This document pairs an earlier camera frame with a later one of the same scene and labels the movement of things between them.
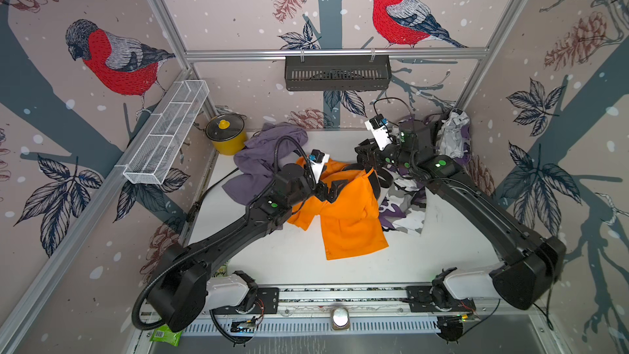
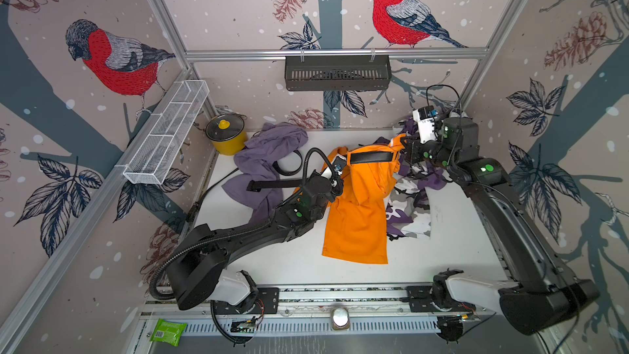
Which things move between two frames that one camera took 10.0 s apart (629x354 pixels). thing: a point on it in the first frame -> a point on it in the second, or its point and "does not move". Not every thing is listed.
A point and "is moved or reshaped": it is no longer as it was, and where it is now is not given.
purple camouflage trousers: x=404 y=206 is moved or reshaped
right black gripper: x=375 y=156 -> x=415 y=148
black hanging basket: x=337 y=72 does not move
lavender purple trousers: x=257 y=159 does not move
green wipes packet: x=164 y=333 does not move
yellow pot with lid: x=227 y=133 does not move
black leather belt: x=217 y=181 -> x=256 y=186
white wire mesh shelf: x=165 y=132 does not move
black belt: x=379 y=177 is moved or reshaped
